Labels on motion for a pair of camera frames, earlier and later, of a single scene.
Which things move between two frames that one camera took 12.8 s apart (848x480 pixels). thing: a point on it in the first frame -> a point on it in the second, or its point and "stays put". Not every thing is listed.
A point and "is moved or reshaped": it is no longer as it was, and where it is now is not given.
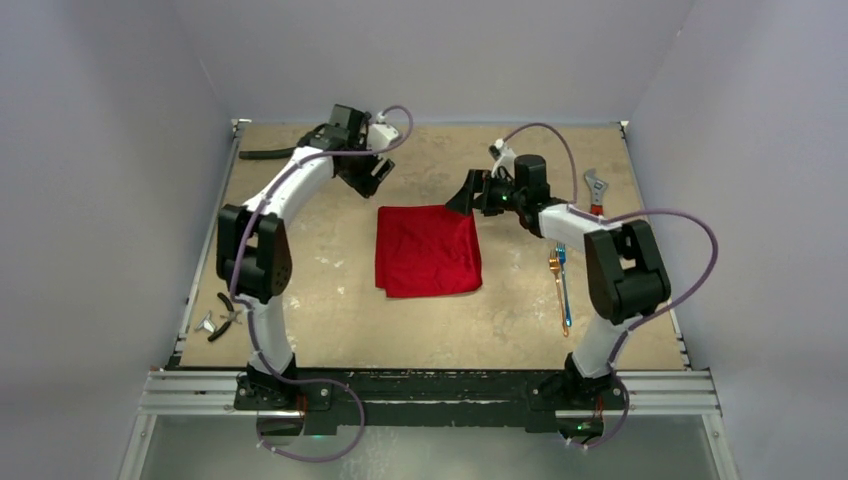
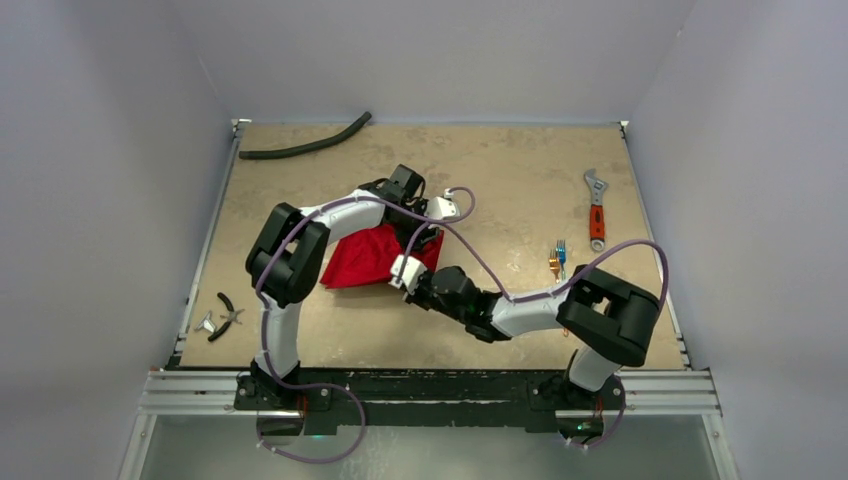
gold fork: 554,264 stays put
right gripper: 478,196 -> 419,289
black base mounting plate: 430,397 stays put
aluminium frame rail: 180,390 stays put
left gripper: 366,183 -> 423,236
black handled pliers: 231,317 stays put
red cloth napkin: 423,250 is moved or reshaped
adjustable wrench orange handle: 597,188 stays put
